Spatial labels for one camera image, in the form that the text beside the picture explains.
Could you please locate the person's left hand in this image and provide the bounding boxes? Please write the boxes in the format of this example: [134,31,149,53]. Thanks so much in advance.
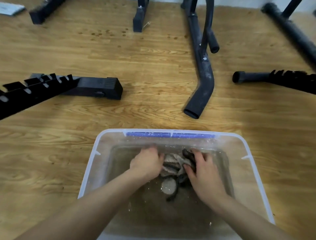
[130,146,165,182]

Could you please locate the person's right hand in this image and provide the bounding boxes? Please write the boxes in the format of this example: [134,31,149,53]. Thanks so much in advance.
[183,148,229,210]

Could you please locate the grey and black wet cloth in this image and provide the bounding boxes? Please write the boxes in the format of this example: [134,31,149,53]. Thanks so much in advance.
[160,148,198,202]

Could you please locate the person's left forearm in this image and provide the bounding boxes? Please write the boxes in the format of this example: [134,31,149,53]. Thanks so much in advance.
[14,170,148,240]

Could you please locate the person's right forearm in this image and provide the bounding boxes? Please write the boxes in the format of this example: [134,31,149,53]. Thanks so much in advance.
[213,195,295,240]

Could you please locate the blue tub latch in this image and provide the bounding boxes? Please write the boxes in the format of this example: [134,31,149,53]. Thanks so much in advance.
[126,132,216,139]

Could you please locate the clear plastic tub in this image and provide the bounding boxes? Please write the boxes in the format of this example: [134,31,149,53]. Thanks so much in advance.
[78,129,276,240]

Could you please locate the black curved tube leg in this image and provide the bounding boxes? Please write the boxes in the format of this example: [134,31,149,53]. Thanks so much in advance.
[182,0,215,120]

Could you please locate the black rectangular base foot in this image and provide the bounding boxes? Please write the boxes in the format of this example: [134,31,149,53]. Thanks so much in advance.
[30,73,123,100]

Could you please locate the black short stand foot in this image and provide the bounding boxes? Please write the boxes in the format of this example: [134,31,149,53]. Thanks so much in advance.
[132,0,150,33]

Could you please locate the black long round tube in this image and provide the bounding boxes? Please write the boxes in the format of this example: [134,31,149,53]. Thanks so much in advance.
[261,2,316,65]

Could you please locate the black upright pole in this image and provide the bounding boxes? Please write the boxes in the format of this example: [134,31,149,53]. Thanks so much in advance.
[281,0,303,19]

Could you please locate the white flat object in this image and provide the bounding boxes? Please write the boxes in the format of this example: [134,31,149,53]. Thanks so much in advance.
[0,2,26,16]

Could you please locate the black tube with notched rail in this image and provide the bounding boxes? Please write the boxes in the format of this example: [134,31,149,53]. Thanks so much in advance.
[232,70,316,95]

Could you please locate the black bent tube handle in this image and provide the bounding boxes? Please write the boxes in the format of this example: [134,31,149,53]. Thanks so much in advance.
[199,0,220,54]

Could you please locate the black notched rail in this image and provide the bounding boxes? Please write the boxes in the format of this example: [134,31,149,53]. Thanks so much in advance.
[0,73,81,121]

